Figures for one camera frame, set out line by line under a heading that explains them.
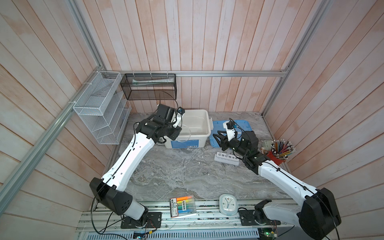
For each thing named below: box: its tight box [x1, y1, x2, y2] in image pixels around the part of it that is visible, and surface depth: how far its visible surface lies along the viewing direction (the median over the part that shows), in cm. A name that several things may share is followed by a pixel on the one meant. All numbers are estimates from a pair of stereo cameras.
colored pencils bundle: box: [271, 139, 297, 160], surface depth 85 cm
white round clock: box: [219, 193, 238, 216], surface depth 78 cm
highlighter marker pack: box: [169, 195, 197, 218], surface depth 78 cm
